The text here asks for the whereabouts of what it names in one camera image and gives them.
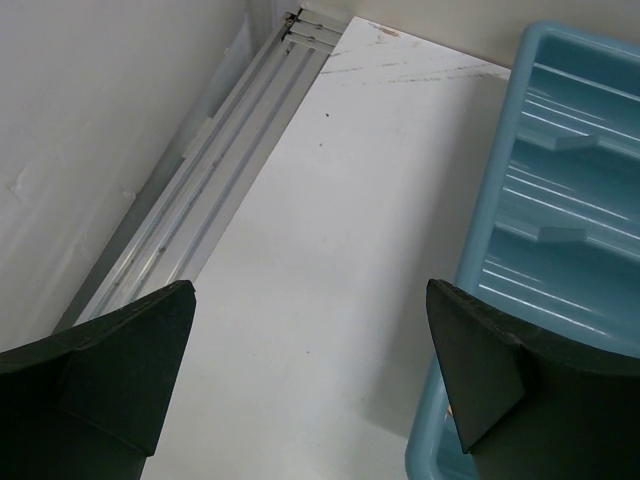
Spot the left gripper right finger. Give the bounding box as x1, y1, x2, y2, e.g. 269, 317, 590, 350
426, 279, 639, 479

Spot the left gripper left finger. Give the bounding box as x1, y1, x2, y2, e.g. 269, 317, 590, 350
1, 280, 196, 479

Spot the blue plastic cutlery tray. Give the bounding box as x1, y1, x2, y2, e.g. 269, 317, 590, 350
405, 22, 639, 479

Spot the aluminium rail left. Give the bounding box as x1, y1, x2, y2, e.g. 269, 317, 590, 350
54, 7, 349, 332

